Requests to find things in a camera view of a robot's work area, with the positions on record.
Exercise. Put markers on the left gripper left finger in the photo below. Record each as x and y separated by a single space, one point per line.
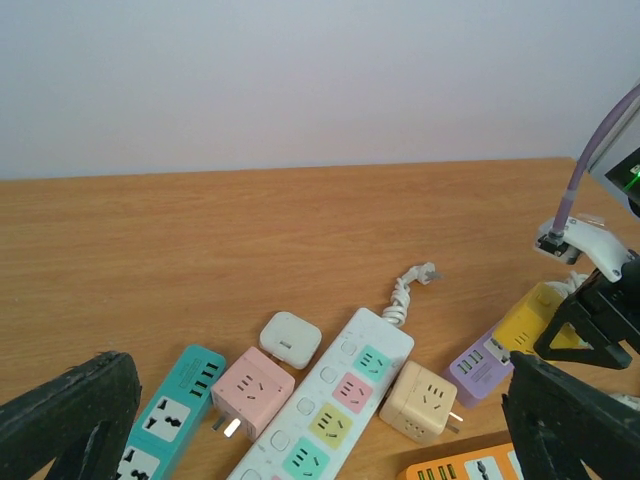
77 423

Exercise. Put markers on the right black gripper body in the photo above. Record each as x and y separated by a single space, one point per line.
612 308

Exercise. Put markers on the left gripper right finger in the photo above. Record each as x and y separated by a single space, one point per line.
562 428

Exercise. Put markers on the teal power strip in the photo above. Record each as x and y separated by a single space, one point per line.
166 426

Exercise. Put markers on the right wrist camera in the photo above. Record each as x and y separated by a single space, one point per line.
604 249

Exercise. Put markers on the pink cube socket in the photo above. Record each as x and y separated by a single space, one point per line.
250 393

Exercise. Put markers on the yellow cube socket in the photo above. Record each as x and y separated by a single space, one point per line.
523 324

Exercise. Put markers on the orange power strip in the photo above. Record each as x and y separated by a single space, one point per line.
490 456

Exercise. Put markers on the long white power strip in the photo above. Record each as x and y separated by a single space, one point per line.
317 428

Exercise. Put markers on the small white square charger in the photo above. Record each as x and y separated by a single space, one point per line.
290 339

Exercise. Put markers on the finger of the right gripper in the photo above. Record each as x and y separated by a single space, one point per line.
600 352

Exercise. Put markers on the beige cube socket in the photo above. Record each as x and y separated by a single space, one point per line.
420 404

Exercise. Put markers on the purple power strip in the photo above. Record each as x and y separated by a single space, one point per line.
479 370

